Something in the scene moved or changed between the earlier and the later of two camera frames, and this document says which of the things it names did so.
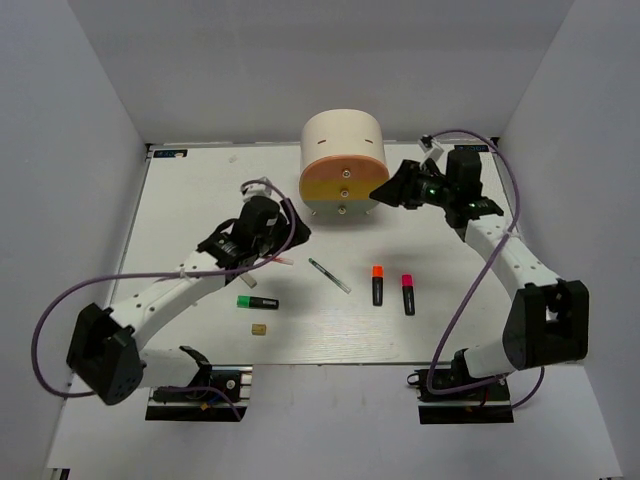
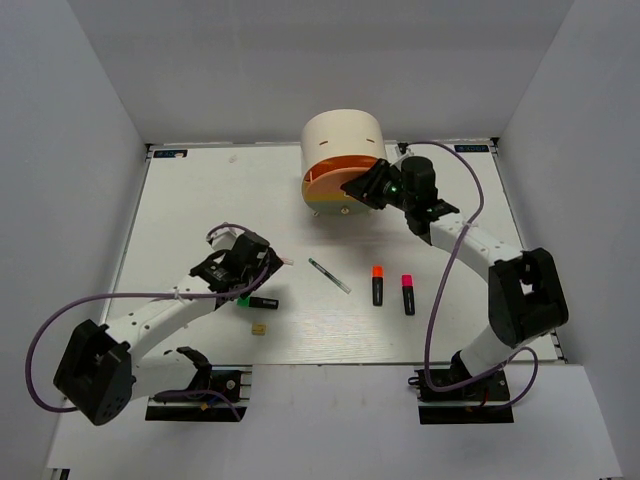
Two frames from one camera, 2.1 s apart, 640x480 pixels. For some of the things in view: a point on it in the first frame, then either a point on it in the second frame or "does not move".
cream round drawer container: (343, 160) does not move
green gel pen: (330, 276) does not move
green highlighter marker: (257, 302) does not move
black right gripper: (399, 189) → (368, 186)
